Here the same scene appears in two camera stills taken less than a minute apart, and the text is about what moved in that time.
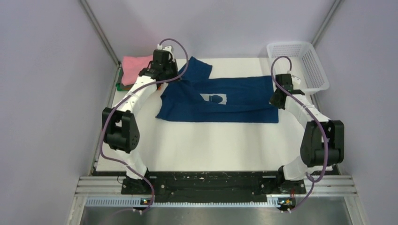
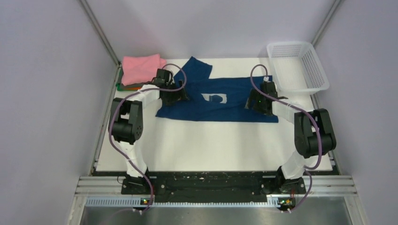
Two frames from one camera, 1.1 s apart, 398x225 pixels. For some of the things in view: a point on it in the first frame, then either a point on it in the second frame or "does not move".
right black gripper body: [273, 101] to [258, 105]
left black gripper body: [171, 69] to [171, 96]
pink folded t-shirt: [132, 66] does not move
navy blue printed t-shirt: [196, 96] does not move
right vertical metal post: [326, 22] does not move
